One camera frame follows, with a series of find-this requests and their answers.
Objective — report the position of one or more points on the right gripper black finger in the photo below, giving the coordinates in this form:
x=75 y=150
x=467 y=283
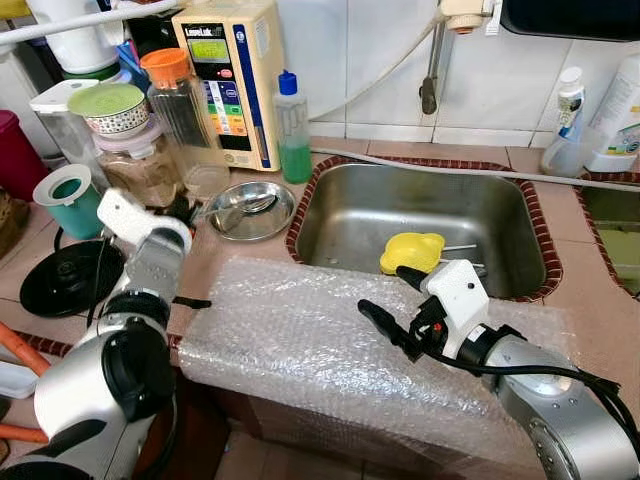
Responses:
x=414 y=279
x=385 y=328

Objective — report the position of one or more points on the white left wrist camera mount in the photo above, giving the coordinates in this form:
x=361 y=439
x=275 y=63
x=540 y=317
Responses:
x=130 y=215

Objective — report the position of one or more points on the black round kettle base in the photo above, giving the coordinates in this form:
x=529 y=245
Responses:
x=70 y=285

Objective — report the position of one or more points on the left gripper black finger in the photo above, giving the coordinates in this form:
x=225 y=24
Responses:
x=194 y=208

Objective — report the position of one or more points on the black tape strip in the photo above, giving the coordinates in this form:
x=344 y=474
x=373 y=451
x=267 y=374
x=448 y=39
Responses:
x=190 y=302

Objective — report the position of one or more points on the thin white utensil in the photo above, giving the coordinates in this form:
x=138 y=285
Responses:
x=460 y=247

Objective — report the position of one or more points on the beige wall faucet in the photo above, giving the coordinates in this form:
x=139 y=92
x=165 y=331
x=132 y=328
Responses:
x=430 y=80

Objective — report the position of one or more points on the white electric kettle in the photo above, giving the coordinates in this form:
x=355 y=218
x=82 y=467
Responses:
x=75 y=40

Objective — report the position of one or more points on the beige water ionizer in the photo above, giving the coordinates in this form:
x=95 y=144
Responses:
x=230 y=100

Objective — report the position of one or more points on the teal cup white rim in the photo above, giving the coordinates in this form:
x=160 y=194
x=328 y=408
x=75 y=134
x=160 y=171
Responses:
x=80 y=215

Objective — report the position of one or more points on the white detergent bottle yellow cap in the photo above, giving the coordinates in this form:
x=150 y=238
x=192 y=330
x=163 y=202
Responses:
x=615 y=110

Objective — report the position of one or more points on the green plastic container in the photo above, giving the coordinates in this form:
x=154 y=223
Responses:
x=620 y=250

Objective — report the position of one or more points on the yellow plastic dish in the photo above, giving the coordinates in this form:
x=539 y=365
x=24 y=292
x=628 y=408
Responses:
x=410 y=250

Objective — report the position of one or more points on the steel spoon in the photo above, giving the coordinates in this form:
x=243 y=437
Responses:
x=262 y=203

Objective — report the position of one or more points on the maroon plastic container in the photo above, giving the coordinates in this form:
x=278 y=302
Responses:
x=20 y=160

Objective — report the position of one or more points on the clear plastic cup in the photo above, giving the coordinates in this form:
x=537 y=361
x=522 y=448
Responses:
x=560 y=160

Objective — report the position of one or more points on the brown woven basket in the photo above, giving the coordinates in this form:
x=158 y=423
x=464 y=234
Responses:
x=10 y=225

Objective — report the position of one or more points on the small white bottle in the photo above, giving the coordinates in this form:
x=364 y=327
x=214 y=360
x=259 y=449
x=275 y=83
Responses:
x=571 y=100

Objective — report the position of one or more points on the patterned bowl green lid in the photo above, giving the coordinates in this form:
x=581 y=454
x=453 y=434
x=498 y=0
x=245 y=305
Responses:
x=105 y=100

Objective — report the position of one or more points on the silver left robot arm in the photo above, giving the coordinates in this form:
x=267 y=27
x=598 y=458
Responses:
x=80 y=385

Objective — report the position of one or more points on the round steel plate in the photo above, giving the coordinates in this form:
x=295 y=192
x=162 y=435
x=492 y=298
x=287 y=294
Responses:
x=250 y=228

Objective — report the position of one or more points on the blue plastic object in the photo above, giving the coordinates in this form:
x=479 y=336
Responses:
x=132 y=65

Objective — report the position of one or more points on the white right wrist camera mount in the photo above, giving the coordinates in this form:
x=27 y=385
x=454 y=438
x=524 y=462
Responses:
x=455 y=300

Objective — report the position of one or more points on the green dish soap bottle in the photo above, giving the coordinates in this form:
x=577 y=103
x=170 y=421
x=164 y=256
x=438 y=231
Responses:
x=294 y=160

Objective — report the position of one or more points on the clear pitcher orange lid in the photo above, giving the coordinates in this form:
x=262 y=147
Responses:
x=185 y=120

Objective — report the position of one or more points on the clear container white lid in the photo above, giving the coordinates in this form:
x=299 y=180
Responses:
x=55 y=100

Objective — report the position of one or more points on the white flat object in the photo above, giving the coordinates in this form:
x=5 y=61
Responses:
x=15 y=380

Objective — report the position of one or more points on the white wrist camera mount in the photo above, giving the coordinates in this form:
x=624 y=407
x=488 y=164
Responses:
x=130 y=215
x=455 y=300

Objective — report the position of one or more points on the clear bubble wrap sheet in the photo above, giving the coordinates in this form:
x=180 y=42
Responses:
x=300 y=340

